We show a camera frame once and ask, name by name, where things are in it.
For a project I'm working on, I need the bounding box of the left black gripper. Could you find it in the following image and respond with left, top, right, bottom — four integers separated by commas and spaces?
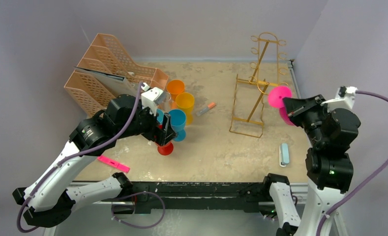
117, 100, 177, 145

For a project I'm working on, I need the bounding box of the red wine glass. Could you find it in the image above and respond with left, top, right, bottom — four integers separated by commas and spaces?
157, 142, 174, 156

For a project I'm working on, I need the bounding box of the blue wine glass front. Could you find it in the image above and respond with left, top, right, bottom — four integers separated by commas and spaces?
156, 109, 164, 124

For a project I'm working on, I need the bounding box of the blue wine glass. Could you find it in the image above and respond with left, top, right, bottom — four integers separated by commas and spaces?
168, 109, 186, 142
156, 109, 164, 124

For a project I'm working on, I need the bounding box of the magenta wine glass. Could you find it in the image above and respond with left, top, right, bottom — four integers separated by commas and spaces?
268, 86, 294, 126

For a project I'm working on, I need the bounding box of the yellow wine glass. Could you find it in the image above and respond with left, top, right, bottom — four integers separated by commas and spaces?
176, 92, 195, 125

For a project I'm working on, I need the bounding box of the clear wine glass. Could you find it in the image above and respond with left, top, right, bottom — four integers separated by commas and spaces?
162, 92, 173, 112

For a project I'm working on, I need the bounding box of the orange wine glass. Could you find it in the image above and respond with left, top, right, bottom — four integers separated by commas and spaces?
166, 80, 185, 109

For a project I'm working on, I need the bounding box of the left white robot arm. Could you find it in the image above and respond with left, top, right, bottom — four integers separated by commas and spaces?
12, 94, 177, 233

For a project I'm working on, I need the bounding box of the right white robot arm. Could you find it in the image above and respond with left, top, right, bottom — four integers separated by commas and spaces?
261, 95, 361, 236

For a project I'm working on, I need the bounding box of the grey orange highlighter marker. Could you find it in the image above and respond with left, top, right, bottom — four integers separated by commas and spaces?
196, 102, 216, 117

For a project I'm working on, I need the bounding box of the pink plastic clip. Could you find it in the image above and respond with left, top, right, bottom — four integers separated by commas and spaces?
97, 155, 130, 173

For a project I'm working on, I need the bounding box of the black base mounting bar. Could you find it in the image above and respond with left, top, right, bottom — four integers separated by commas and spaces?
112, 181, 274, 214

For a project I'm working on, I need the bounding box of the grey folder in organizer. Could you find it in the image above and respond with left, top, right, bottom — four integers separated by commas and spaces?
74, 66, 137, 96

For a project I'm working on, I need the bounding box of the orange plastic file organizer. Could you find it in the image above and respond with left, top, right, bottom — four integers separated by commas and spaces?
64, 33, 169, 117

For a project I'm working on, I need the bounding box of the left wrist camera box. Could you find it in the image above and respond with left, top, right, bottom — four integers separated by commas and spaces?
141, 83, 166, 116

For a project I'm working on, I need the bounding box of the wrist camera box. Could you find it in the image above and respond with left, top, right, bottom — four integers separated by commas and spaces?
321, 86, 358, 112
141, 83, 166, 116

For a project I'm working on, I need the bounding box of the gold wire glass rack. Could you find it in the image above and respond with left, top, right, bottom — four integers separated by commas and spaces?
229, 31, 289, 138

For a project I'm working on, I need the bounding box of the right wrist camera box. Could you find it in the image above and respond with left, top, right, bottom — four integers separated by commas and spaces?
321, 86, 358, 112

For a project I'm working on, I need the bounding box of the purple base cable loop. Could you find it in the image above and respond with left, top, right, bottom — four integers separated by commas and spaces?
111, 190, 166, 229

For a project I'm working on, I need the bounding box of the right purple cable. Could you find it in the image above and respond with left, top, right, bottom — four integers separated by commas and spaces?
316, 90, 388, 236

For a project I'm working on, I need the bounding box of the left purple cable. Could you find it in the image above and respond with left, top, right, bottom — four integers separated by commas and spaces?
16, 82, 146, 234

